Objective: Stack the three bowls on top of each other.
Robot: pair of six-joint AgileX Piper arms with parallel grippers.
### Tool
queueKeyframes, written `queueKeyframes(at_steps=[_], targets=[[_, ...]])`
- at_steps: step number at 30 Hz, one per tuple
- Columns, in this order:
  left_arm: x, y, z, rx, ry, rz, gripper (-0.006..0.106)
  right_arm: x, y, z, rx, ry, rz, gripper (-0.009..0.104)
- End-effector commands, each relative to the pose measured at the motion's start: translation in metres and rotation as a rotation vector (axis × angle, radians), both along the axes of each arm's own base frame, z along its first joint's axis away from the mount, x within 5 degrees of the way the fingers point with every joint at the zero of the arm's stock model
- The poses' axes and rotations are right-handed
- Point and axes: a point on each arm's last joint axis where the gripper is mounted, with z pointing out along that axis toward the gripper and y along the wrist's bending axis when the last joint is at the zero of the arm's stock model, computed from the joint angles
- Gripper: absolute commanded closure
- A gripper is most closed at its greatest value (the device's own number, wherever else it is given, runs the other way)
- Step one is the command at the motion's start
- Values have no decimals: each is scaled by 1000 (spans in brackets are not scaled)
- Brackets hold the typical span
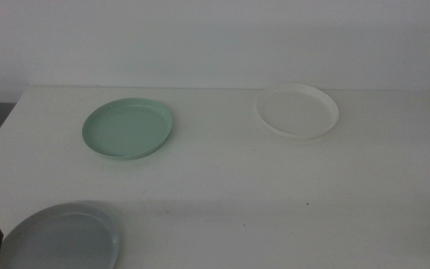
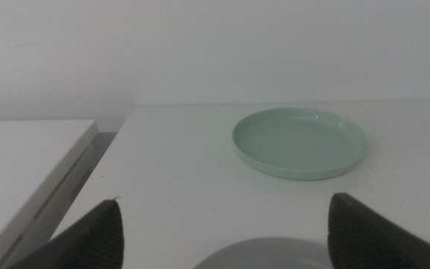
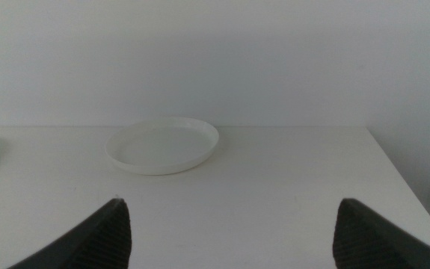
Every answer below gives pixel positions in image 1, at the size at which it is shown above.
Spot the grey shallow bowl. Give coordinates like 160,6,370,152
0,201,120,269

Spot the white shallow bowl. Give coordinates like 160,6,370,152
255,82,340,140

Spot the mint green shallow bowl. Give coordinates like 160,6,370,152
82,97,173,161

